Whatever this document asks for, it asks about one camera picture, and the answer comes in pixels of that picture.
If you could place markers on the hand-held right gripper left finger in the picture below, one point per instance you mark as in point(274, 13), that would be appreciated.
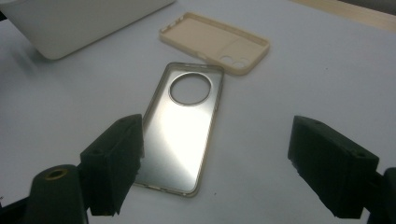
point(109, 168)

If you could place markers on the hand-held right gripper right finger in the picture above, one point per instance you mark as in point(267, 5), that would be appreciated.
point(330, 168)

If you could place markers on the clear phone case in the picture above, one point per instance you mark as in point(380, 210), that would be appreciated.
point(174, 140)

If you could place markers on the white plastic storage box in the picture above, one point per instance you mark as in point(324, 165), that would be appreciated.
point(77, 25)

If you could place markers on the beige phone case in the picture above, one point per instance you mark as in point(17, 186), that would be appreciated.
point(199, 37)

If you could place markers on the wooden table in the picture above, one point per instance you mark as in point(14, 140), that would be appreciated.
point(358, 14)

